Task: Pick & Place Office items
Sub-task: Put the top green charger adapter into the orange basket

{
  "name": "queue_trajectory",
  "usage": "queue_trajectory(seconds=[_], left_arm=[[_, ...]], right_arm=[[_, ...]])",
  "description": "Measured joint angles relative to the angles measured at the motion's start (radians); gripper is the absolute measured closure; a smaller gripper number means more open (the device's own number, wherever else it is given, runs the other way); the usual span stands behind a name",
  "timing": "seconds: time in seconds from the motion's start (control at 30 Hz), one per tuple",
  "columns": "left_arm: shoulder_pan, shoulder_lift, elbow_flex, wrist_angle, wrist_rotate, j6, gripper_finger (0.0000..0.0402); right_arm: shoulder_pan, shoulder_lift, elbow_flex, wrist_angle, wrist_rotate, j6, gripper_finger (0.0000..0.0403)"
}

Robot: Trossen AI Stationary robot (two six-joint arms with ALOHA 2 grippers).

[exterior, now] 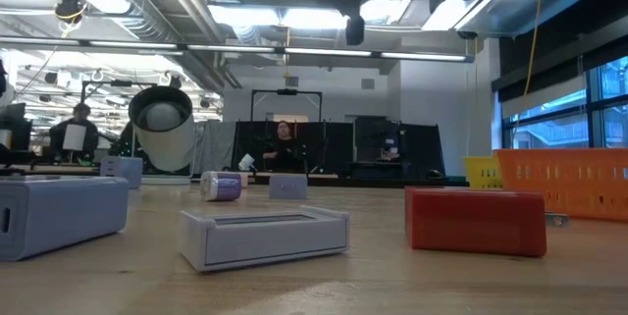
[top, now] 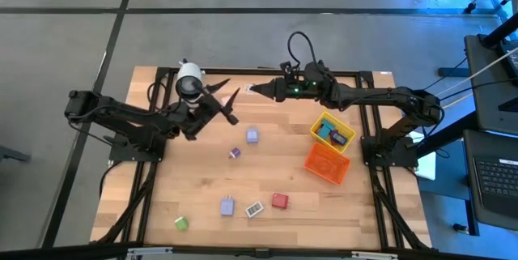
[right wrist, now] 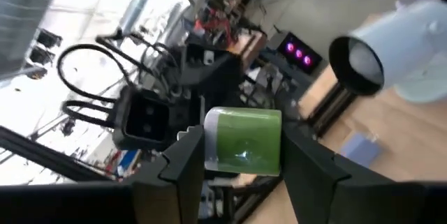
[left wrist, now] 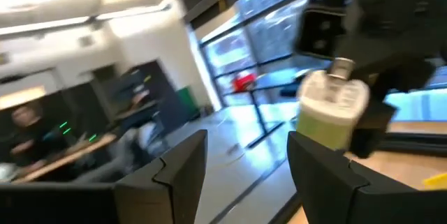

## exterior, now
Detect lavender wall charger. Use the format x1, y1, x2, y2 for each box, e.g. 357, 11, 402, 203
268, 173, 309, 201
100, 156, 144, 189
0, 176, 130, 262

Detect white digital timer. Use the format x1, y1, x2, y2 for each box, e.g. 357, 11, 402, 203
180, 205, 350, 273

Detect long ceiling light bar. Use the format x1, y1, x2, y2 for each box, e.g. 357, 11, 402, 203
0, 34, 475, 64

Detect black curtain partition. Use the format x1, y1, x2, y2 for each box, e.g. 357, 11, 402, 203
234, 118, 445, 179

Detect grey cloth cover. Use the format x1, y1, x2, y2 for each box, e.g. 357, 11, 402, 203
193, 121, 237, 175

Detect person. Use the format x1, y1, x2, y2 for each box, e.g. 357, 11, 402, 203
48, 102, 100, 164
262, 120, 308, 174

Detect yellow plastic basket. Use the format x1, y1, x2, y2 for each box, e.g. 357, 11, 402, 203
463, 156, 504, 189

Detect small purple charger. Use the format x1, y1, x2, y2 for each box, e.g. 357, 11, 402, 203
199, 171, 242, 202

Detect white paper sheet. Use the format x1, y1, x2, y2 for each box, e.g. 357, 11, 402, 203
62, 123, 87, 152

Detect orange plastic basket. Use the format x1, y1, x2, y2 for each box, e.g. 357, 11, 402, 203
495, 147, 628, 222

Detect black background rig frame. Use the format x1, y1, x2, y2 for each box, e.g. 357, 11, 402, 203
250, 88, 324, 123

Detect silver ventilation duct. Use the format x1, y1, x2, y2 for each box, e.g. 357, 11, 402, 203
455, 0, 602, 39

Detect yellow hanging cable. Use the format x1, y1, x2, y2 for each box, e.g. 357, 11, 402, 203
523, 0, 544, 98

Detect white round camera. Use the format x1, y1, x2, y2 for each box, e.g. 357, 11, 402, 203
128, 85, 198, 186

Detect black aluminium table frame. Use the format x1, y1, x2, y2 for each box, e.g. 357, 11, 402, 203
0, 162, 467, 189

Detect red wall charger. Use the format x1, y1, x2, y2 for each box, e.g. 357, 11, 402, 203
404, 185, 570, 258

